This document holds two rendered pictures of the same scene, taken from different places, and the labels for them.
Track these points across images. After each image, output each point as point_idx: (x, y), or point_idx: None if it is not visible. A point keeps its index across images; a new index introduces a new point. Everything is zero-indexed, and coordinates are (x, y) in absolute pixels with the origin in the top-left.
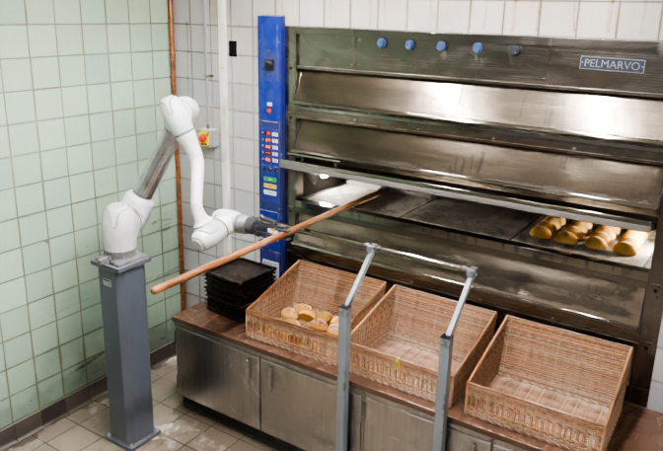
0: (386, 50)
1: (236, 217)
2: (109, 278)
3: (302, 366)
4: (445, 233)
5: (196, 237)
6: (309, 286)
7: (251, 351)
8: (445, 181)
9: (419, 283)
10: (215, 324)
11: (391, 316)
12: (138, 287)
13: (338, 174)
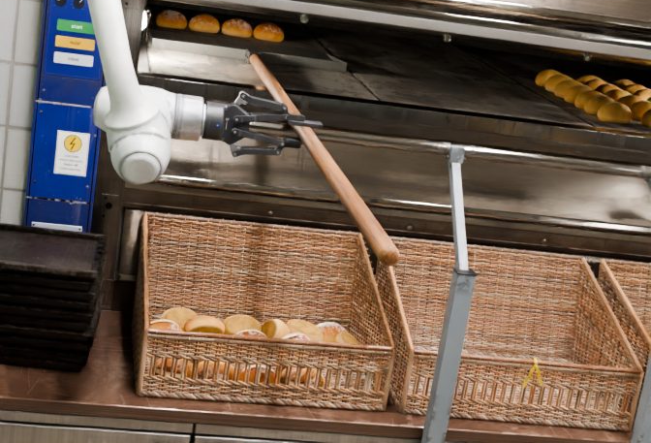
0: None
1: (177, 101)
2: None
3: (319, 427)
4: (493, 122)
5: (146, 149)
6: (178, 268)
7: (166, 427)
8: (505, 20)
9: (427, 227)
10: (29, 385)
11: None
12: None
13: (313, 6)
